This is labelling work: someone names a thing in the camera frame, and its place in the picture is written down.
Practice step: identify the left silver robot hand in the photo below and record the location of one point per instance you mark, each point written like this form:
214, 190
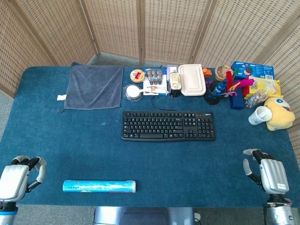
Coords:
11, 180

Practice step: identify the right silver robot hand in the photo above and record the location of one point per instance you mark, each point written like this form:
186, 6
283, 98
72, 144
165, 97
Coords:
273, 173

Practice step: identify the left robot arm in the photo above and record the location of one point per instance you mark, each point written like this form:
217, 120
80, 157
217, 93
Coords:
7, 212

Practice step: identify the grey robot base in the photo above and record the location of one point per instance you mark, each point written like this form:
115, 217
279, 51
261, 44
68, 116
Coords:
144, 215

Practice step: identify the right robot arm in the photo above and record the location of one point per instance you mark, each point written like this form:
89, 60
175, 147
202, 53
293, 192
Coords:
280, 208

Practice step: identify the white paper cup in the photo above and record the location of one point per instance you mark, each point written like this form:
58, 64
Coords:
260, 115

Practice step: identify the yellow emoji plush toy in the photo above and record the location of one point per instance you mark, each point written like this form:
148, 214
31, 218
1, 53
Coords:
280, 113

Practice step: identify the clear plastic bottle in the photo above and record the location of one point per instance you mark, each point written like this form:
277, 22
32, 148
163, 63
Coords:
256, 97

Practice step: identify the dark blue rectangular box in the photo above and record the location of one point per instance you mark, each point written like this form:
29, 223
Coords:
237, 99

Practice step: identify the yellow snack bag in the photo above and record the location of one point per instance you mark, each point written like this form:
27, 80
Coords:
266, 86

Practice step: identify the blue cylindrical tube package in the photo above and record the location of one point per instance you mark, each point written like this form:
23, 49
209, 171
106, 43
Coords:
99, 186

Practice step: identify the colourful feather toy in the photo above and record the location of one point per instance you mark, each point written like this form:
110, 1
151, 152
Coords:
236, 85

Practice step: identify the white cloth label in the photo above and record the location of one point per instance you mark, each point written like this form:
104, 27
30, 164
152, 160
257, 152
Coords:
61, 97

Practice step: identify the black mesh pen holder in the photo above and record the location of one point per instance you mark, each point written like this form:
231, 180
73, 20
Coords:
212, 95

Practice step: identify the blue Oreo cookie box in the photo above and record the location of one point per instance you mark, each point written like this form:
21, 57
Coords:
254, 69

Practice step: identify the clear round fruit cup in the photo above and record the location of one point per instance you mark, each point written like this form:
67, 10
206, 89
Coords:
222, 72

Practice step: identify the black Logitech keyboard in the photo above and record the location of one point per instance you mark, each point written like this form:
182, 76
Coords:
168, 125

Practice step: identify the orange small object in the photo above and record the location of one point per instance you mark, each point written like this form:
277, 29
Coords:
206, 72

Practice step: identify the beige lidded lunch box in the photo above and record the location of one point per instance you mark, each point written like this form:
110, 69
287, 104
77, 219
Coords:
192, 79

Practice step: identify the blue carpet table cover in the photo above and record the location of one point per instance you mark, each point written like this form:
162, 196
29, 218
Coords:
150, 159

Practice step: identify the grey microfibre cloth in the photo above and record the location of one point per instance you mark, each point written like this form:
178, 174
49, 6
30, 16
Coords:
95, 85

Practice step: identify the purple white small box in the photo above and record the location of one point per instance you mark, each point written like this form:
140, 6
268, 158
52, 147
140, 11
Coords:
172, 69

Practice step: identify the correction tape blister pack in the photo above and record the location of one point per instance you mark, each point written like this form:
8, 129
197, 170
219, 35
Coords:
154, 82

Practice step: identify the clear round container white lid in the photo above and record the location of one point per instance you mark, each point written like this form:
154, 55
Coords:
132, 92

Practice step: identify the round wooden tin red label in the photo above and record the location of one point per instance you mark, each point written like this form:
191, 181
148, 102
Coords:
137, 75

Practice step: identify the bamboo folding screen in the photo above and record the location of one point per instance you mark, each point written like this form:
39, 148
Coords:
150, 28

